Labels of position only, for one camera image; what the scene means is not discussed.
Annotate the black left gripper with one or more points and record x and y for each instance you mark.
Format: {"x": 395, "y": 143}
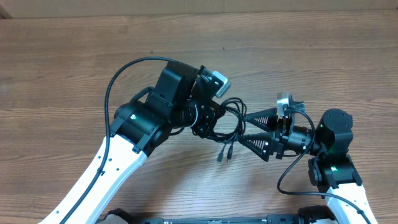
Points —
{"x": 212, "y": 111}

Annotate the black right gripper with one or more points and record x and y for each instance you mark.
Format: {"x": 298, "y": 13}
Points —
{"x": 273, "y": 124}

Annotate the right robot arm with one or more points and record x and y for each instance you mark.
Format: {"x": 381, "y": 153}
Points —
{"x": 330, "y": 169}

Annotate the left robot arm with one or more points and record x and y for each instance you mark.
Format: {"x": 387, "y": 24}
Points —
{"x": 182, "y": 98}

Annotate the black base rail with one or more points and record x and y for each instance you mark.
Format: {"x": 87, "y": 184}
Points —
{"x": 214, "y": 220}

